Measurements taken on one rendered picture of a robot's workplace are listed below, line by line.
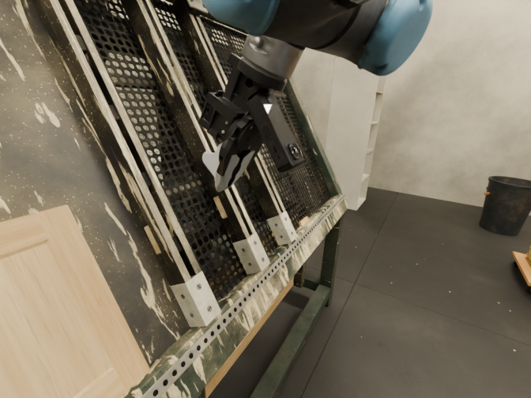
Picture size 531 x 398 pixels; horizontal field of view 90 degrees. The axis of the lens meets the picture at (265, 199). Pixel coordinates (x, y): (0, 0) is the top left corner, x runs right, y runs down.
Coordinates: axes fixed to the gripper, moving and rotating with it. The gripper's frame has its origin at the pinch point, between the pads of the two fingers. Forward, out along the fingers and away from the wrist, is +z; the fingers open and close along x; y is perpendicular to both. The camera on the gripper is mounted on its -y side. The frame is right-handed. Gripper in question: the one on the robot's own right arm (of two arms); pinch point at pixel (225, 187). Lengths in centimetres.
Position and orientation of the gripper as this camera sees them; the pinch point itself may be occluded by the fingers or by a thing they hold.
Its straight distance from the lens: 47.3
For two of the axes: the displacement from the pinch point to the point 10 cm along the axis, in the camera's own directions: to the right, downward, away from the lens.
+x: -5.3, 2.7, -8.0
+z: -4.2, 7.4, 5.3
